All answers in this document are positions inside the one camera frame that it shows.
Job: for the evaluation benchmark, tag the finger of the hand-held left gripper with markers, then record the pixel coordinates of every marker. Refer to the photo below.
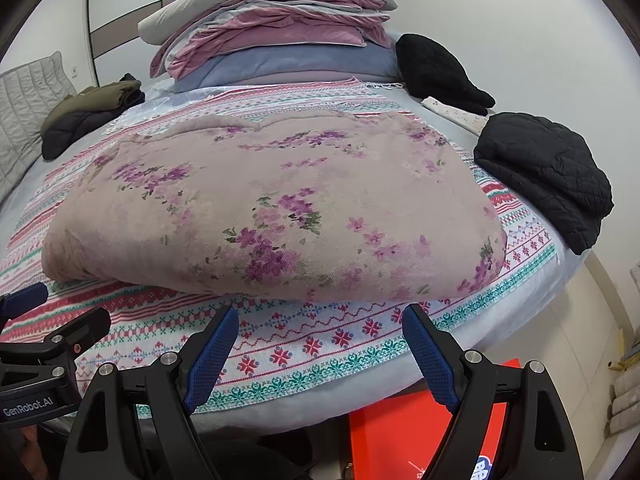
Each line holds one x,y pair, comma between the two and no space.
25,299
75,332

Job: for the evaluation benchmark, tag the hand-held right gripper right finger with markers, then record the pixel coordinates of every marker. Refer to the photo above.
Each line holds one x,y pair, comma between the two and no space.
431,355

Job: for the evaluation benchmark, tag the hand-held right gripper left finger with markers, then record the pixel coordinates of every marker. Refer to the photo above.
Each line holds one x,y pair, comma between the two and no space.
210,355

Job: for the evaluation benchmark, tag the pink floral quilted garment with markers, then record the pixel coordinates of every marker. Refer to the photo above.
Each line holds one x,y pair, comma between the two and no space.
275,200

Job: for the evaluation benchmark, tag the red cardboard box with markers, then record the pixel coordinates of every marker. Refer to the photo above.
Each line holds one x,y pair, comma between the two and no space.
390,440

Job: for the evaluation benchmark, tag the striped patterned knit blanket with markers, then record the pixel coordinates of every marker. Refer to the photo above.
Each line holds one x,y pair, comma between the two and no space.
310,330

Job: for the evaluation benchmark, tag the light blue bed sheet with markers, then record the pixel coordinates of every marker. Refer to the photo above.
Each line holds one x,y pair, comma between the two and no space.
310,410

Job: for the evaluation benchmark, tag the black puffer jacket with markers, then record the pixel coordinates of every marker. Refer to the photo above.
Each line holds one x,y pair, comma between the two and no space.
70,130

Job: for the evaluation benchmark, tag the grey quilted headboard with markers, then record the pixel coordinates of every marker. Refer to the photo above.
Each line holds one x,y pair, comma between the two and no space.
30,100

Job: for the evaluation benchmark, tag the beige rolled cloth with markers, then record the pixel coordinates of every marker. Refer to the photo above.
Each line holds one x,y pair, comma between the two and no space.
625,400

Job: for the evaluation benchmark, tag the olive green garment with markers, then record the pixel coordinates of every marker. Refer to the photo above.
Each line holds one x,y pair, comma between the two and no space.
95,97

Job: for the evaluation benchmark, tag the black quilted jacket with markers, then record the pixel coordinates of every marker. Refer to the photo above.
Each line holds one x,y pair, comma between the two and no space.
545,170

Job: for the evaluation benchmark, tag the white floral small cloth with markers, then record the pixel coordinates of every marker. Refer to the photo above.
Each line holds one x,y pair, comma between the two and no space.
460,115

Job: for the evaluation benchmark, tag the black knit garment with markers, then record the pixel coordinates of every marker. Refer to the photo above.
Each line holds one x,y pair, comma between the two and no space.
430,67

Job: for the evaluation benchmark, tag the pink velvet folded cloth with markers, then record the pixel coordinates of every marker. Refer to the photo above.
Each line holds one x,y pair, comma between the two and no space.
280,35

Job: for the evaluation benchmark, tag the white wall socket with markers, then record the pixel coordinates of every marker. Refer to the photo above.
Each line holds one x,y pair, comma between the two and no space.
75,69

